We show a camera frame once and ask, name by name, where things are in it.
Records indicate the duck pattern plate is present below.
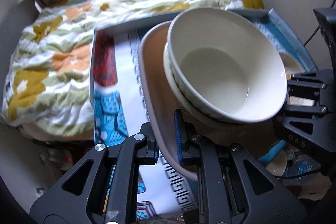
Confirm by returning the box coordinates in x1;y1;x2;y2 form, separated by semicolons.
279;52;314;106

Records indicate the cream white bowl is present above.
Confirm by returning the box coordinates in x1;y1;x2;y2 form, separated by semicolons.
167;7;287;123

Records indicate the pink square handled bowl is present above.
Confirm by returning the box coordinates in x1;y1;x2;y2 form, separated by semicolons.
139;21;276;180

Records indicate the cream bowl with pattern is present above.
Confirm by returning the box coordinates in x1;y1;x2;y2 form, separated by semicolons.
163;43;252;131

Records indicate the blue patterned tablecloth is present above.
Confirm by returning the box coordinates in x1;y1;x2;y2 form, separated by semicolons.
90;27;197;219

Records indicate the floral quilt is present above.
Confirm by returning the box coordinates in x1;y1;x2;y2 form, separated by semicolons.
1;0;264;140

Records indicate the white tray table edge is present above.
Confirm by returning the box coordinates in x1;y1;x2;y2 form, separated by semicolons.
93;9;269;39

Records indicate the black cable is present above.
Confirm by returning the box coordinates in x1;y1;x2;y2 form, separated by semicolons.
303;0;336;47

